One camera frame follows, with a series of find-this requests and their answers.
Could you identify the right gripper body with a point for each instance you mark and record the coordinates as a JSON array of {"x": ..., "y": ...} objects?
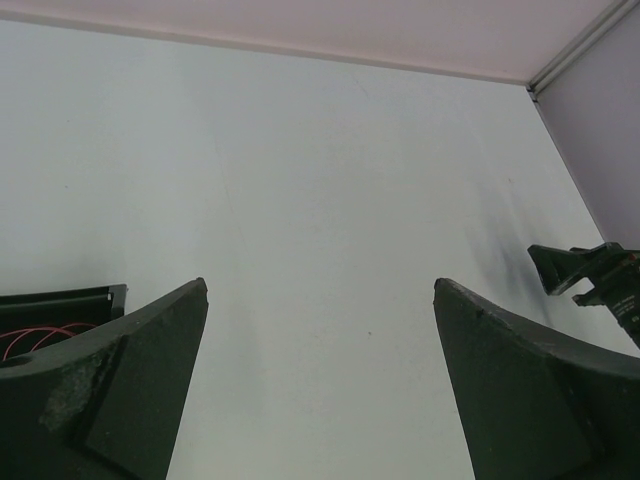
[{"x": 615, "y": 279}]

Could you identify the black compartment bin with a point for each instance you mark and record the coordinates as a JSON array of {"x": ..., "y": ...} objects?
[{"x": 31, "y": 322}]

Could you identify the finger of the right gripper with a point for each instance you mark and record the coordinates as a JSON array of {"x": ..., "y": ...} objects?
[{"x": 558, "y": 269}]

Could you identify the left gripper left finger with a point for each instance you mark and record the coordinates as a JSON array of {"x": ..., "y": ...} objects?
[{"x": 106, "y": 404}]

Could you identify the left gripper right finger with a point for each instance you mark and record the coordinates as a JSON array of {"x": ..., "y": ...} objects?
[{"x": 535, "y": 403}]

